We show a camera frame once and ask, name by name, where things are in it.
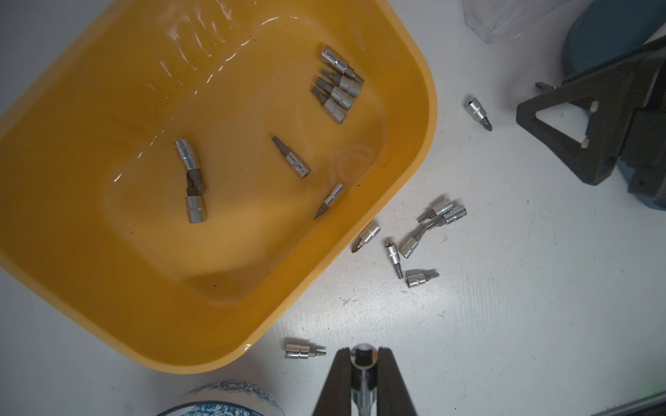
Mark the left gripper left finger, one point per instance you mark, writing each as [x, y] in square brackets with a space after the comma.
[335, 397]

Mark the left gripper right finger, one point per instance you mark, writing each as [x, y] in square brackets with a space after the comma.
[393, 397]

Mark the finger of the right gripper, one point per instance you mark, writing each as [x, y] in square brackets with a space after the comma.
[582, 123]

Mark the silver socket bit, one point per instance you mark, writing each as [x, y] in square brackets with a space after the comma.
[335, 60]
[364, 358]
[337, 94]
[300, 351]
[442, 218]
[439, 208]
[329, 200]
[415, 278]
[395, 258]
[335, 111]
[349, 86]
[478, 113]
[367, 234]
[196, 210]
[295, 162]
[190, 163]

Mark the yellow plastic storage box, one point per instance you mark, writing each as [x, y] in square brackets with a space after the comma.
[93, 192]

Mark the teal tray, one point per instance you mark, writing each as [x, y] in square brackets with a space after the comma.
[617, 38]

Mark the blue white ceramic bowl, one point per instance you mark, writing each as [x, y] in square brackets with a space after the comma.
[226, 397]

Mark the clear plastic cup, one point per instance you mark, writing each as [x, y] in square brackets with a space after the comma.
[497, 21]

